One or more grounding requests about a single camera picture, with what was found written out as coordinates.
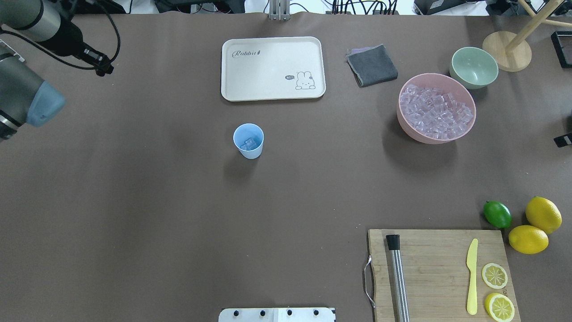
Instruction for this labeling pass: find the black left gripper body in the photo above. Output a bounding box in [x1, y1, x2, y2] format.
[45, 19, 85, 59]

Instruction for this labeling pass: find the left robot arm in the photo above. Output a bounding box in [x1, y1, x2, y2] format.
[0, 0, 116, 141]

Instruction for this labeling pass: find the wooden cup tree stand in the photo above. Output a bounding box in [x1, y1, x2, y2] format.
[482, 0, 571, 72]

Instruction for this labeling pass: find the clear ice cubes pile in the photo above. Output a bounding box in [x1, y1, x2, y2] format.
[399, 84, 475, 140]

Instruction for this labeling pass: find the light blue plastic cup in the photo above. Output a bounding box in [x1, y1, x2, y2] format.
[233, 123, 265, 159]

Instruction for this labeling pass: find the whole yellow lemon back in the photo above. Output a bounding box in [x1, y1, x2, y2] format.
[525, 196, 563, 234]

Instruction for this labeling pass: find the whole yellow lemon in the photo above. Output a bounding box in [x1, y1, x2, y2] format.
[525, 196, 563, 234]
[508, 225, 549, 254]

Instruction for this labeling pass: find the green lime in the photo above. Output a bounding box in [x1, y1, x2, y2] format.
[484, 200, 513, 229]

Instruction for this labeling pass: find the whole yellow lemon front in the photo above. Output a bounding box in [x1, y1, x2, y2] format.
[508, 225, 549, 254]

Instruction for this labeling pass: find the mint green bowl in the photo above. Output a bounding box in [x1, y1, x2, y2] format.
[449, 47, 499, 89]

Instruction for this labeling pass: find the pink bowl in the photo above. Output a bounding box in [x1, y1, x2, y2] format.
[397, 73, 476, 144]

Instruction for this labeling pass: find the yellow plastic knife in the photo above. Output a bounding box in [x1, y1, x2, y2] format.
[466, 238, 479, 315]

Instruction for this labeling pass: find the cream rabbit tray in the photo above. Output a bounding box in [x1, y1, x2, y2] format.
[221, 36, 326, 102]

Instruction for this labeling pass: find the lemon slice upper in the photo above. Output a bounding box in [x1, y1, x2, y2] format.
[481, 263, 509, 289]

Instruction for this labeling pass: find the lemon slice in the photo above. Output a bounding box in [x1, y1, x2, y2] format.
[481, 263, 509, 289]
[484, 293, 516, 322]

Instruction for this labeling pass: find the lemon slice lower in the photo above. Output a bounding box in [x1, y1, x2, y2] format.
[484, 293, 516, 322]

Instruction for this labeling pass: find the wooden cutting board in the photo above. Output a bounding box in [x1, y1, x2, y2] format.
[368, 229, 510, 322]

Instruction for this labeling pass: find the steel muddler black tip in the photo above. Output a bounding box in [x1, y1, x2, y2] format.
[386, 234, 411, 322]

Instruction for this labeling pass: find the folded grey cloth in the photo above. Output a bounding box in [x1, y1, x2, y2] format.
[346, 43, 399, 87]

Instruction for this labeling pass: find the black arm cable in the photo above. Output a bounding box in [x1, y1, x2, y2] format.
[0, 0, 121, 71]

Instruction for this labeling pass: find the white wire cup rack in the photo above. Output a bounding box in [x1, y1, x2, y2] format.
[0, 39, 26, 63]

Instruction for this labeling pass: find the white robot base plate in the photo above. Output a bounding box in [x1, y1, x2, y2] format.
[218, 307, 336, 322]

